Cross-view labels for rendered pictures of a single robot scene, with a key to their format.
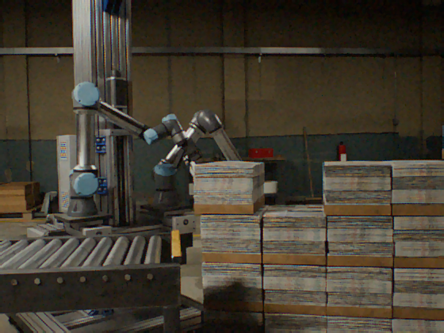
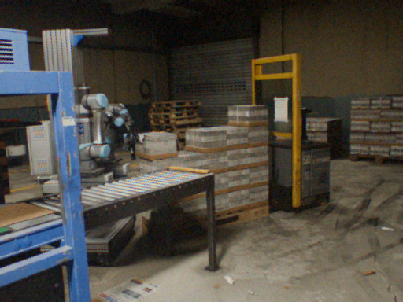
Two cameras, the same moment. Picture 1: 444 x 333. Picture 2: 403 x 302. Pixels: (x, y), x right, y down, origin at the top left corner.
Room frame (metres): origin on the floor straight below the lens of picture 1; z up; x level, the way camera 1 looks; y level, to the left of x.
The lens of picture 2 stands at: (-0.76, 2.35, 1.41)
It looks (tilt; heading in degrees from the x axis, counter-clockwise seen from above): 9 degrees down; 315
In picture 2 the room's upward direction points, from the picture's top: 2 degrees counter-clockwise
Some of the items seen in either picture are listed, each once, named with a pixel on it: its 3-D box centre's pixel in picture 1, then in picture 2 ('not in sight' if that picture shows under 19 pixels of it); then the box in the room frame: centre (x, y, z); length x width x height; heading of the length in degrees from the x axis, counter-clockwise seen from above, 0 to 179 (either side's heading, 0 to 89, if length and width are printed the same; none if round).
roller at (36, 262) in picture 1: (41, 258); (146, 184); (1.56, 0.64, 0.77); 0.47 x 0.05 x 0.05; 6
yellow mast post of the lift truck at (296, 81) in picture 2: not in sight; (295, 131); (1.64, -1.57, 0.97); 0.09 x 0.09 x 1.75; 78
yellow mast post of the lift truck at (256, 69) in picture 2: not in sight; (257, 129); (2.29, -1.70, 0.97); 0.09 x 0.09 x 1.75; 78
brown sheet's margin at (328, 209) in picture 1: (354, 204); (205, 148); (2.18, -0.63, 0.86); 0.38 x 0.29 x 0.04; 168
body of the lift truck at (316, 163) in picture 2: not in sight; (296, 172); (1.89, -2.00, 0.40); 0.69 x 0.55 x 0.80; 168
